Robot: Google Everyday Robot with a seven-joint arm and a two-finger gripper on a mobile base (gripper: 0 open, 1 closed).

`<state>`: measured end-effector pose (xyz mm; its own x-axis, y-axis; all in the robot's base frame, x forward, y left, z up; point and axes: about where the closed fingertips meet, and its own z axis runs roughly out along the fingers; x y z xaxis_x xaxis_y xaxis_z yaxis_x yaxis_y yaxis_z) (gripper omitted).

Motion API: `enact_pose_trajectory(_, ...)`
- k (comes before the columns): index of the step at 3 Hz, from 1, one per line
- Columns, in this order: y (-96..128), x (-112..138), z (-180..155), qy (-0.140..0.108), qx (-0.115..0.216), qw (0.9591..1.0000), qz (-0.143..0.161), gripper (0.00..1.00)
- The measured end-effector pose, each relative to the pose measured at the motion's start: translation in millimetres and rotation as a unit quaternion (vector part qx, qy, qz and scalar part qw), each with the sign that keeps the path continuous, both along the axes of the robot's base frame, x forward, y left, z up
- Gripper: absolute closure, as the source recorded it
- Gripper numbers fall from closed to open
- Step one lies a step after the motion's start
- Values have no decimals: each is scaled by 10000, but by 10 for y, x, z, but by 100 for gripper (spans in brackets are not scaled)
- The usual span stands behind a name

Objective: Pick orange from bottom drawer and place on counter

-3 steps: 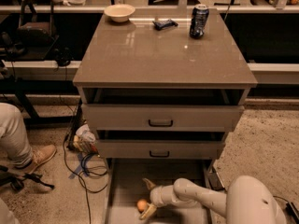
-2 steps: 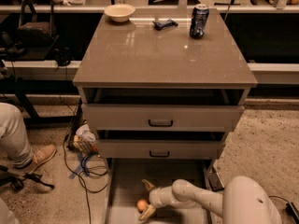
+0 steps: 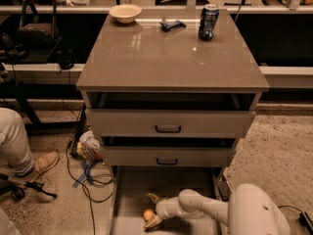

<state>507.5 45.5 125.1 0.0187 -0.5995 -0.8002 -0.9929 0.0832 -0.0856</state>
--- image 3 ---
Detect middle grey drawer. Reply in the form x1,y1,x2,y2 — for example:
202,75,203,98
100,147,236,167

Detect black cable on floor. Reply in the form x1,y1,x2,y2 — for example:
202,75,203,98
65,105,114,235

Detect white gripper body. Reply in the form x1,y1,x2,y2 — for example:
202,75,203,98
156,197,183,219

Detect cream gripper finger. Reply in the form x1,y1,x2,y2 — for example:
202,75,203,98
144,214,162,229
146,193,161,204

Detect white ceramic bowl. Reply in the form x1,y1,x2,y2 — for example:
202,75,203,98
109,4,142,24

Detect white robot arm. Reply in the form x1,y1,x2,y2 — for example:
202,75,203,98
144,183,291,235

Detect dark blue snack bar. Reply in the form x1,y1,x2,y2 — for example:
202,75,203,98
160,20,186,32

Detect orange fruit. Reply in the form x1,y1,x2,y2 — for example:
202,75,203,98
143,209,155,222

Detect bottom open grey drawer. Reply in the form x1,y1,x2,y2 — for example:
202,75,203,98
109,166,228,235

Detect black office chair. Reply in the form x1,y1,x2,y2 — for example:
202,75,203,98
1,0,75,70

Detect snack bag on floor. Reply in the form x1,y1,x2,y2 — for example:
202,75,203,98
76,130,102,162

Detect tan shoe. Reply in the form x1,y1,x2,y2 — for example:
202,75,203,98
19,152,60,182

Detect person leg beige trousers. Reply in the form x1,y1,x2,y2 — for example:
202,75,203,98
0,108,34,177

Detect black floor cable right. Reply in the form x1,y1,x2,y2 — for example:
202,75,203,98
277,205,313,235

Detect grey drawer cabinet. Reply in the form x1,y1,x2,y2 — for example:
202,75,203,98
76,9,269,235

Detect black chair base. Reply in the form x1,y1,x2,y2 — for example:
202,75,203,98
0,173,58,202

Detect dark blue soda can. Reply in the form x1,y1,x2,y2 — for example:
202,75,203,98
198,4,219,41

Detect black power brick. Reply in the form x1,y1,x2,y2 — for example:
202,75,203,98
218,181,232,202

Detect top grey drawer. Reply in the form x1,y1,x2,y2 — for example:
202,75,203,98
85,109,255,138

